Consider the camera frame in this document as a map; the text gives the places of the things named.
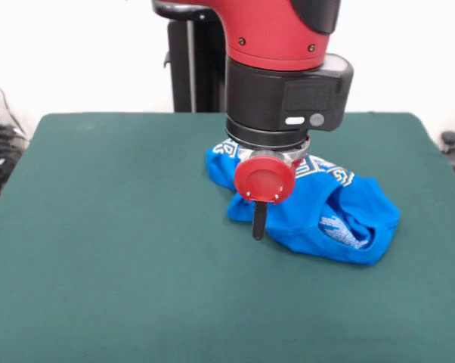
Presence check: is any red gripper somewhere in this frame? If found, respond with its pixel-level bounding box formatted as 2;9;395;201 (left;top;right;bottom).
233;149;308;242

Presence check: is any blue printed T-shirt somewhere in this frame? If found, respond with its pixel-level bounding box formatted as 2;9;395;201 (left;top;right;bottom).
204;138;401;268

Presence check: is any dark green table cloth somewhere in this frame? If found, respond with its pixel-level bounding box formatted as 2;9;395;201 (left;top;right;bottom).
0;111;455;363

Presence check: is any black office chair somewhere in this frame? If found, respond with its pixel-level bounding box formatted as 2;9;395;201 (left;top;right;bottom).
440;130;455;190

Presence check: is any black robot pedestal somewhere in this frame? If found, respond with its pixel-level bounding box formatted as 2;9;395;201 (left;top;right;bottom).
151;0;232;113

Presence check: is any black cable tangle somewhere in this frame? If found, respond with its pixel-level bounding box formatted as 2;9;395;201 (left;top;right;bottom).
0;70;30;200

